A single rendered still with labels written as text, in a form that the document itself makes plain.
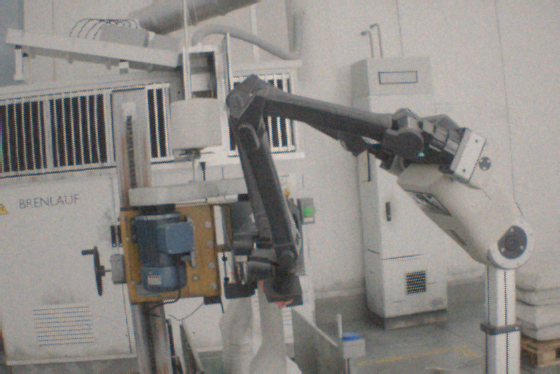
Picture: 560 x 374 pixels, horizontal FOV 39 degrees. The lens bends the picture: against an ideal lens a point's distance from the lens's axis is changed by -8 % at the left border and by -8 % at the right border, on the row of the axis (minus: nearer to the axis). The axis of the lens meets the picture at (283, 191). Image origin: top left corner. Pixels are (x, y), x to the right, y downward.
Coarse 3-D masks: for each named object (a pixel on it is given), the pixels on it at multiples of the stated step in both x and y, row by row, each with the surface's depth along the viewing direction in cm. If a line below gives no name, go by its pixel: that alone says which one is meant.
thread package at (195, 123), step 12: (180, 108) 262; (192, 108) 261; (204, 108) 262; (216, 108) 266; (180, 120) 262; (192, 120) 261; (204, 120) 262; (216, 120) 265; (180, 132) 262; (192, 132) 261; (204, 132) 262; (216, 132) 265; (180, 144) 263; (192, 144) 261; (204, 144) 262; (216, 144) 265
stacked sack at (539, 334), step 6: (558, 324) 503; (522, 330) 519; (528, 330) 510; (534, 330) 503; (540, 330) 500; (546, 330) 500; (552, 330) 500; (558, 330) 501; (528, 336) 512; (534, 336) 501; (540, 336) 498; (546, 336) 498; (552, 336) 498; (558, 336) 501
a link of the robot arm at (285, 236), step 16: (240, 128) 198; (240, 144) 201; (256, 144) 200; (256, 160) 206; (272, 160) 209; (256, 176) 209; (272, 176) 209; (272, 192) 211; (272, 208) 214; (272, 224) 216; (288, 224) 216; (288, 240) 218
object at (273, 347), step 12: (264, 300) 272; (264, 312) 274; (276, 312) 247; (264, 324) 277; (276, 324) 249; (264, 336) 279; (276, 336) 251; (264, 348) 270; (276, 348) 253; (252, 360) 272; (264, 360) 259; (276, 360) 250; (288, 360) 258; (252, 372) 263; (264, 372) 249; (276, 372) 243; (288, 372) 241; (300, 372) 250
